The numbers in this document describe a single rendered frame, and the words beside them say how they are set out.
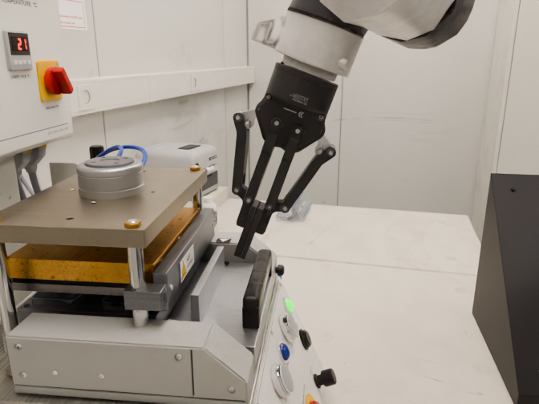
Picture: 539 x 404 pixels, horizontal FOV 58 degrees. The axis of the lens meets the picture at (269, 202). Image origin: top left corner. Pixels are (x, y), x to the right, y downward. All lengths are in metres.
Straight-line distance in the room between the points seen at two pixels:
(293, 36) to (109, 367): 0.39
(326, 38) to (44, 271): 0.39
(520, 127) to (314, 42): 2.25
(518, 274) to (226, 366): 0.59
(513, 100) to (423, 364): 1.93
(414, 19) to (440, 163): 2.69
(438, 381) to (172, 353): 0.53
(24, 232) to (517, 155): 2.46
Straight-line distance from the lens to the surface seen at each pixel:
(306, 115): 0.56
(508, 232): 0.98
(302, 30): 0.53
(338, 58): 0.53
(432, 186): 3.15
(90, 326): 0.56
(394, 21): 0.44
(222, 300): 0.64
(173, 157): 1.67
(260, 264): 0.64
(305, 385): 0.75
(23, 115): 0.72
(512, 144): 2.72
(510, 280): 0.93
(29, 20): 0.75
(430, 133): 3.08
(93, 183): 0.61
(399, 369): 0.92
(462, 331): 1.06
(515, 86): 2.69
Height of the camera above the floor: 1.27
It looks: 17 degrees down
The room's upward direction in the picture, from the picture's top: straight up
